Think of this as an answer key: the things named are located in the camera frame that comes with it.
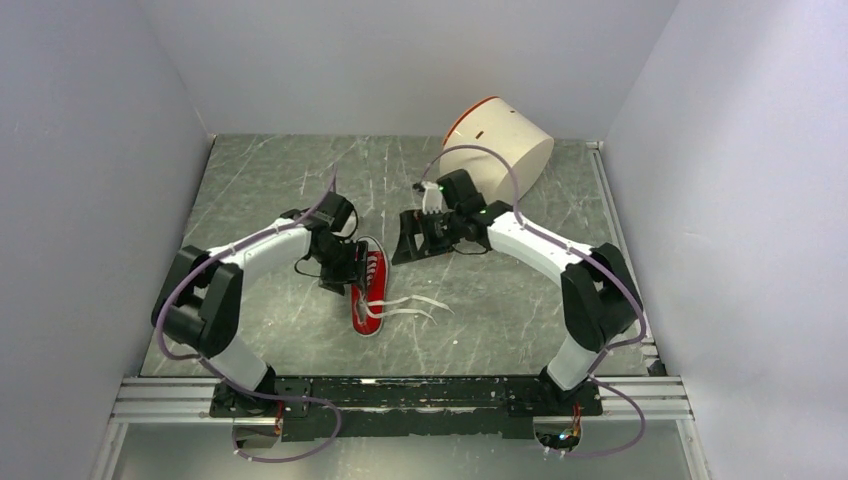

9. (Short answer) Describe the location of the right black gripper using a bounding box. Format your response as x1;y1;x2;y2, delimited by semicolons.
392;206;464;265

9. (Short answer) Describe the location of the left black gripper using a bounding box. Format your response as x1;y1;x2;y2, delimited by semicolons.
312;236;367;295

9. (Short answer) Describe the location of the red canvas sneaker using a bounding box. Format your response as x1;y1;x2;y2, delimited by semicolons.
351;236;389;336

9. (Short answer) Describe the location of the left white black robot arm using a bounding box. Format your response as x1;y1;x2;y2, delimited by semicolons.
151;192;368;416

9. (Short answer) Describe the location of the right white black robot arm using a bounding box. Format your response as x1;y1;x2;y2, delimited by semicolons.
391;170;643;414

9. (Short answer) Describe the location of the white cylindrical container orange rim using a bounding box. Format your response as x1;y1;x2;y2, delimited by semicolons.
438;96;555;204

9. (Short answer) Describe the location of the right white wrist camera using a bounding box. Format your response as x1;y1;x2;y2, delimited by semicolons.
421;181;444;215

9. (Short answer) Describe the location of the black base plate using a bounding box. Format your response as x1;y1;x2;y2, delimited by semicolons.
208;375;603;442

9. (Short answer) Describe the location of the aluminium frame rail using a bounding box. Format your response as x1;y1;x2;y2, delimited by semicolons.
89;139;713;480

